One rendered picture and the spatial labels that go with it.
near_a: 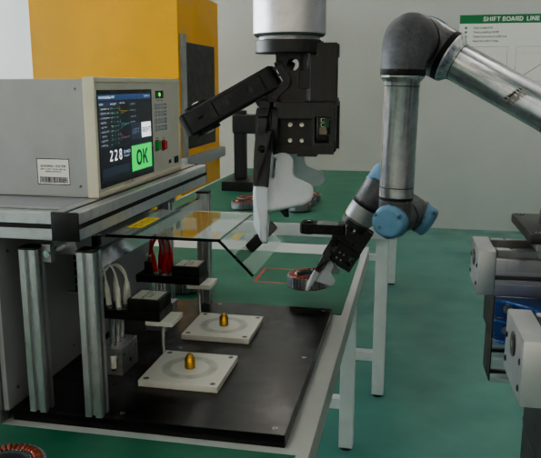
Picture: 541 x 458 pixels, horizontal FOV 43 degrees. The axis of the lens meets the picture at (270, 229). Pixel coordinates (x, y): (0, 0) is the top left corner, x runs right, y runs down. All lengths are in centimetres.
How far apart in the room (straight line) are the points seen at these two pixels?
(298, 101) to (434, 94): 579
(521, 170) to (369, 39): 180
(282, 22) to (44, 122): 65
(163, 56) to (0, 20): 304
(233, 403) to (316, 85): 67
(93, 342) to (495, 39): 570
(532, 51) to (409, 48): 509
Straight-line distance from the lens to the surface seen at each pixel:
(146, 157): 143
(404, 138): 152
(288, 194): 69
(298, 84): 73
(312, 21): 72
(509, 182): 661
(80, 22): 521
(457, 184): 657
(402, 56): 151
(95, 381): 119
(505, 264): 142
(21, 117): 128
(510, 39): 656
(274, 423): 116
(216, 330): 153
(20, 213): 114
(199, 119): 74
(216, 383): 128
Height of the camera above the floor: 131
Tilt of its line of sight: 12 degrees down
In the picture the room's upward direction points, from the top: straight up
